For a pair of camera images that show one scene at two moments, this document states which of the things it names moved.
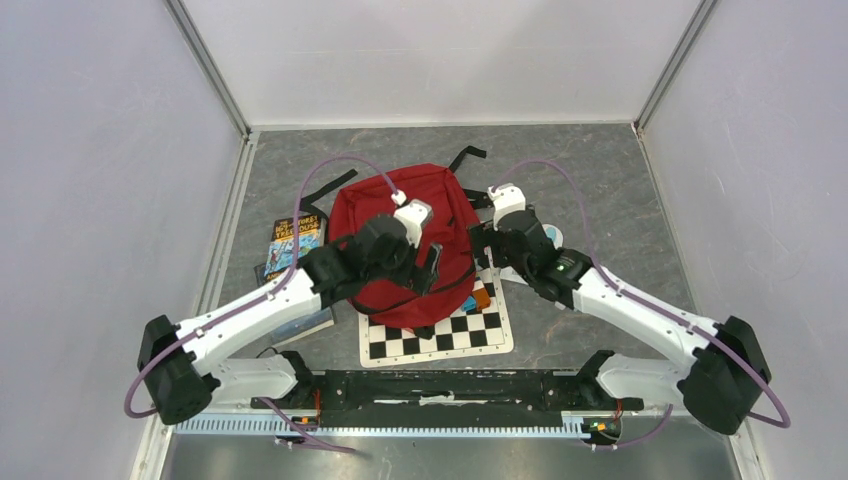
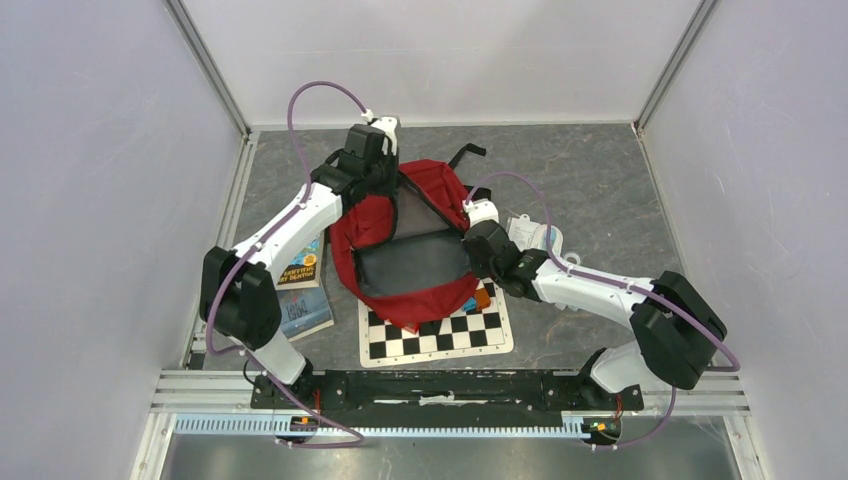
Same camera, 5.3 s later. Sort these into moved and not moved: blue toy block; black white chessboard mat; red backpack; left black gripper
Moved: left black gripper
Not moved: black white chessboard mat; blue toy block; red backpack
